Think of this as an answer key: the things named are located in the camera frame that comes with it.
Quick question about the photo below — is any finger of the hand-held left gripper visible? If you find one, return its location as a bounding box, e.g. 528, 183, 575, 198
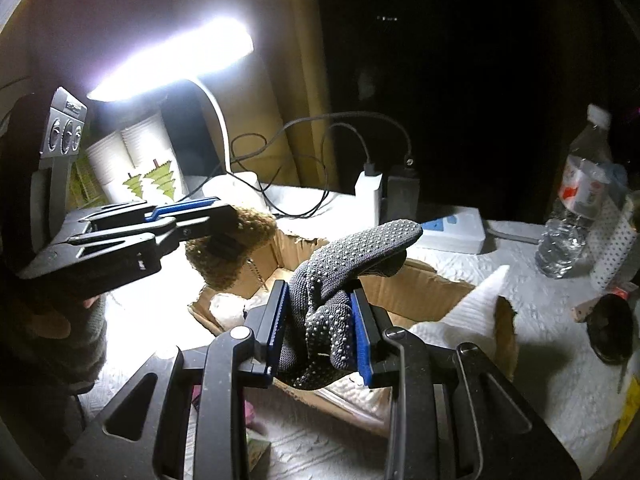
19, 220, 217, 295
81, 197, 239, 237

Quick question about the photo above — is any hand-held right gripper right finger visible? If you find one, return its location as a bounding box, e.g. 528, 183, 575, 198
350, 289, 582, 480

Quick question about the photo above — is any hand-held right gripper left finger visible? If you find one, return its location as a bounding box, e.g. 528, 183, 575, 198
55, 279, 292, 480

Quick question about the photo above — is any clear plastic bag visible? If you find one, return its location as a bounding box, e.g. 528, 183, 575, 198
208, 292, 274, 324

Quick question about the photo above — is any brown fuzzy plush toy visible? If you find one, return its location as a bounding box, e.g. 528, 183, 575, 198
184, 204, 279, 292

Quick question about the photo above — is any grey dotted work glove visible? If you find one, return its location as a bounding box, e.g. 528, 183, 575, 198
277, 219, 424, 391

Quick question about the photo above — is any cardboard box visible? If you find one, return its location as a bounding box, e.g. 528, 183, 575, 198
187, 225, 519, 439

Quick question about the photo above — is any green paper cup package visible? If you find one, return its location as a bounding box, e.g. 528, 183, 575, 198
69, 157, 109, 209

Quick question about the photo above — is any paper cup stack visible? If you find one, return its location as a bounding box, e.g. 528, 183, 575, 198
84, 132, 137, 202
120, 112, 179, 202

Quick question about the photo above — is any pink plush toy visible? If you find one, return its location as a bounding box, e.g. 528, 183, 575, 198
192, 385, 267, 437

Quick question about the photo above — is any white and blue tissue box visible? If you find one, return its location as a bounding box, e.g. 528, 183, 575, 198
417, 209, 487, 255

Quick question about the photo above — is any white charger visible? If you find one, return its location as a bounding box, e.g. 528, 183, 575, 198
354, 160, 384, 229

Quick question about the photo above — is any dark power bank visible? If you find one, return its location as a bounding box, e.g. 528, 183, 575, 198
382, 164, 421, 224

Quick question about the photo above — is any white desk lamp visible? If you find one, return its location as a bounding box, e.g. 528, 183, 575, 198
87, 17, 259, 206

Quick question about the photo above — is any yellow curtain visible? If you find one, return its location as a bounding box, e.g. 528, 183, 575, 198
260, 0, 342, 192

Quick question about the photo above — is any white textured tablecloth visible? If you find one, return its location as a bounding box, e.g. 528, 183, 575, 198
75, 180, 640, 480

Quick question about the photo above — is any black round container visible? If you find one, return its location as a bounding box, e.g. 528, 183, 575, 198
585, 292, 636, 366

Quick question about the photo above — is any clear plastic water bottle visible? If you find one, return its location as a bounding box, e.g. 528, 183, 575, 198
534, 104, 614, 280

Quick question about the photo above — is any white dotted paper box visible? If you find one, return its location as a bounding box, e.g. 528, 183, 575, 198
589, 192, 640, 294

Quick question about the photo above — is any yellow packet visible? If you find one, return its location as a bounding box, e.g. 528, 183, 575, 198
612, 389, 640, 452

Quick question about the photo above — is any black lamp cable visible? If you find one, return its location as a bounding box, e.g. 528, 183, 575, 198
220, 132, 331, 218

